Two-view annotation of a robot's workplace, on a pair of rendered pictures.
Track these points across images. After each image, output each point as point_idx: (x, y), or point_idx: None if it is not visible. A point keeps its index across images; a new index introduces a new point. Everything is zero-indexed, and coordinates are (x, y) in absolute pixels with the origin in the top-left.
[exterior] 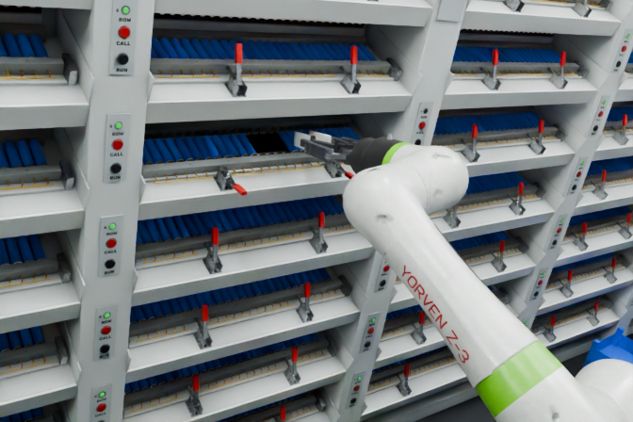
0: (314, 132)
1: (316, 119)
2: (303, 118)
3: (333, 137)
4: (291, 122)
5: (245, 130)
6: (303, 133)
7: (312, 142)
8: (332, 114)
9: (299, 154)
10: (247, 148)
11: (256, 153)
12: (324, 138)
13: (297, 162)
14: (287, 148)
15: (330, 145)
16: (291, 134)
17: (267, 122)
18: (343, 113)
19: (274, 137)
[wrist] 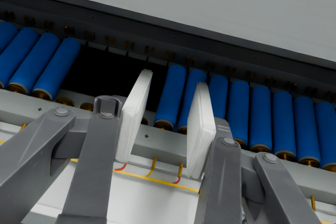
0: (199, 91)
1: (289, 68)
2: (255, 56)
3: (216, 143)
4: (214, 55)
5: (100, 38)
6: (231, 87)
7: (39, 130)
8: (259, 41)
9: (155, 134)
10: (43, 72)
11: (48, 90)
12: (196, 128)
13: (142, 154)
14: (157, 107)
15: (66, 198)
16: (192, 79)
17: (152, 37)
18: (317, 54)
19: (160, 73)
